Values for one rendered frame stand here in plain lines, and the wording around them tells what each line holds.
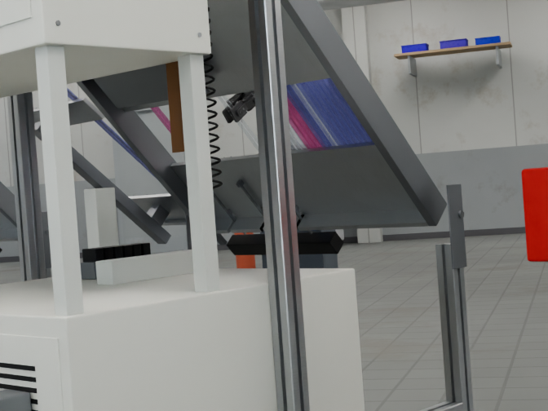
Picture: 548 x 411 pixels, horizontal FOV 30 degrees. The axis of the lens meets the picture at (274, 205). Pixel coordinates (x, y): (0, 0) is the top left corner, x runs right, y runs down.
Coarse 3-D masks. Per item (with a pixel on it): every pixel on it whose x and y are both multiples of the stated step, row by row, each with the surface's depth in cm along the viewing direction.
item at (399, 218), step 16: (224, 224) 252; (240, 224) 248; (256, 224) 244; (304, 224) 233; (320, 224) 230; (336, 224) 227; (352, 224) 223; (368, 224) 220; (384, 224) 217; (400, 224) 215; (416, 224) 212
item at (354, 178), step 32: (224, 160) 234; (256, 160) 228; (320, 160) 217; (352, 160) 212; (384, 160) 207; (224, 192) 245; (256, 192) 239; (320, 192) 226; (352, 192) 221; (384, 192) 216
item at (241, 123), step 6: (222, 96) 218; (222, 102) 219; (228, 102) 219; (228, 108) 220; (240, 120) 222; (240, 126) 223; (246, 126) 223; (246, 132) 224; (252, 132) 224; (252, 138) 224; (258, 144) 225; (258, 150) 227
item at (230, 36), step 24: (216, 0) 194; (240, 0) 190; (216, 24) 199; (240, 24) 196; (288, 24) 190; (216, 48) 205; (240, 48) 201; (288, 48) 195; (144, 72) 215; (216, 72) 210; (240, 72) 207; (288, 72) 200; (312, 72) 197; (120, 96) 227; (144, 96) 222; (216, 96) 217
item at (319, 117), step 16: (320, 80) 199; (288, 96) 207; (304, 96) 205; (320, 96) 203; (336, 96) 201; (304, 112) 209; (320, 112) 206; (336, 112) 204; (352, 112) 202; (304, 128) 213; (320, 128) 210; (336, 128) 208; (352, 128) 206; (304, 144) 217; (320, 144) 215; (336, 144) 212
